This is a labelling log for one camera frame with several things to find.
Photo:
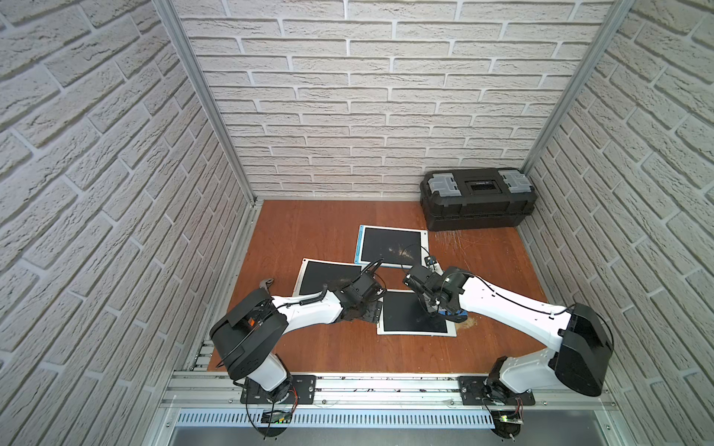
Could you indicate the black plastic toolbox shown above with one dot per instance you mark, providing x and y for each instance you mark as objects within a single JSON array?
[{"x": 481, "y": 198}]

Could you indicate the blue microfiber cloth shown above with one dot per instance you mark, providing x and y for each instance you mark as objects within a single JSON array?
[{"x": 457, "y": 316}]

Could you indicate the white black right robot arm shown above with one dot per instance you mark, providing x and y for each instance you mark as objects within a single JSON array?
[{"x": 577, "y": 344}]

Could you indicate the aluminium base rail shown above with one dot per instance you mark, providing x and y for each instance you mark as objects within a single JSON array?
[{"x": 387, "y": 401}]

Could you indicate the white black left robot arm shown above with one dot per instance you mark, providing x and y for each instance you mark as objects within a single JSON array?
[{"x": 246, "y": 336}]

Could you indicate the large white drawing tablet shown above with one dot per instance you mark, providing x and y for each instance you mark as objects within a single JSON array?
[{"x": 314, "y": 274}]

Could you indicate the blue framed drawing tablet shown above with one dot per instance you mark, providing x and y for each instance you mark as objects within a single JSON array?
[{"x": 396, "y": 247}]

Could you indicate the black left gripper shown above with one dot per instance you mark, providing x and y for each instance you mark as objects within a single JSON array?
[{"x": 367, "y": 281}]

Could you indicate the orange handled pliers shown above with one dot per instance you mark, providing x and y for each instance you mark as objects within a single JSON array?
[{"x": 266, "y": 284}]

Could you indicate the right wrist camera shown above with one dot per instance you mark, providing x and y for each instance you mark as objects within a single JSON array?
[{"x": 430, "y": 261}]

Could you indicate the right aluminium corner post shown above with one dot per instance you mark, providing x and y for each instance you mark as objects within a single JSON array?
[{"x": 616, "y": 15}]

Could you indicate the small white drawing tablet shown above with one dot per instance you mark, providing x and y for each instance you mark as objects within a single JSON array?
[{"x": 403, "y": 314}]

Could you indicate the aluminium corner post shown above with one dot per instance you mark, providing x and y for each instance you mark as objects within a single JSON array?
[
  {"x": 180, "y": 40},
  {"x": 616, "y": 15}
]

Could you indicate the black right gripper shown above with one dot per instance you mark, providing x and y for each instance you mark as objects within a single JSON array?
[{"x": 426, "y": 307}]

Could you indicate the left aluminium corner post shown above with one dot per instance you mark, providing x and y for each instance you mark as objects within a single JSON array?
[{"x": 180, "y": 40}]

